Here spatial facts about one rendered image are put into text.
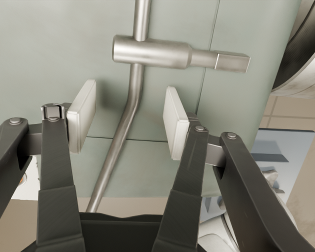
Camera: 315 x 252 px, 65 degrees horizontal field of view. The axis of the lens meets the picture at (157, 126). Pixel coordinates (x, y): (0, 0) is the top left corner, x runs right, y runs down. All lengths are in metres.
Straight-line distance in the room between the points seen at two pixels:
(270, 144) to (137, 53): 0.82
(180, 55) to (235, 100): 0.08
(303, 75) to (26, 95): 0.30
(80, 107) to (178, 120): 0.06
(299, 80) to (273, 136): 0.62
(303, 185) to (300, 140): 1.37
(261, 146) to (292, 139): 0.11
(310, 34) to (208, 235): 0.64
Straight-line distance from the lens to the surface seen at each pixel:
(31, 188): 0.32
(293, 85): 0.36
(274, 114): 1.87
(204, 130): 0.15
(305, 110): 1.97
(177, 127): 0.16
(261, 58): 0.26
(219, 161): 0.16
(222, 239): 0.82
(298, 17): 0.35
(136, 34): 0.21
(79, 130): 0.16
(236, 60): 0.23
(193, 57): 0.21
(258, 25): 0.25
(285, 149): 1.01
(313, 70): 0.34
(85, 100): 0.17
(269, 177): 0.96
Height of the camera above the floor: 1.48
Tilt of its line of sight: 63 degrees down
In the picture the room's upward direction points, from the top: 172 degrees clockwise
